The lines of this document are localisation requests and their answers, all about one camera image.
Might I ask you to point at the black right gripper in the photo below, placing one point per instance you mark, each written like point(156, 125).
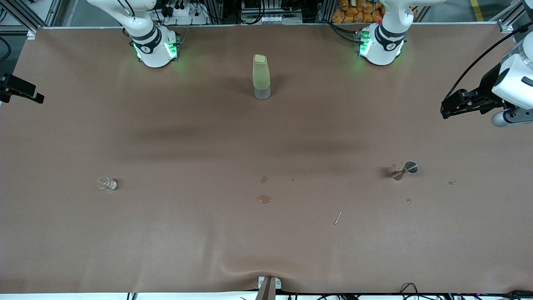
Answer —
point(16, 88)

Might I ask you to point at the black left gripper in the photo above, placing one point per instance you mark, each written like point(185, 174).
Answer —
point(486, 90)

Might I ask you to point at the steel double-cone jigger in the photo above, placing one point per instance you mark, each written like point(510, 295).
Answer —
point(411, 167)

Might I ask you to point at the small clear glass cup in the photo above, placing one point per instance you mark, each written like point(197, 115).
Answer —
point(107, 183)

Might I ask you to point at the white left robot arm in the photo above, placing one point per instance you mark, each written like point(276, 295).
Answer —
point(383, 46)

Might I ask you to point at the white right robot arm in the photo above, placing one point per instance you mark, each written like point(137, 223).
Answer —
point(152, 50)

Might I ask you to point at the orange snack packets pile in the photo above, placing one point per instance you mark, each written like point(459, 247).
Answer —
point(354, 12)

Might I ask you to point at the white power strip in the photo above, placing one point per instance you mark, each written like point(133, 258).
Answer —
point(183, 12)

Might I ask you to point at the brown table mat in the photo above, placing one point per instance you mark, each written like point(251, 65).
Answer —
point(208, 125)

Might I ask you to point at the yellow-green bottle with clear base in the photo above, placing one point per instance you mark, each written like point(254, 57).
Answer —
point(261, 75)

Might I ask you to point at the grey electronics box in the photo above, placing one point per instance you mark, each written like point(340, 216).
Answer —
point(270, 16)

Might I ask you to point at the small liquid puddle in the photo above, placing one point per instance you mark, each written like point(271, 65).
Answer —
point(264, 199)
point(263, 179)

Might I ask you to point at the aluminium frame profile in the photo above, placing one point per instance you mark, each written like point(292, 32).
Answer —
point(23, 16)
point(506, 26)

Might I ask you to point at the metal table edge bracket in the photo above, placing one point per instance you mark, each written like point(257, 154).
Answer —
point(268, 289)

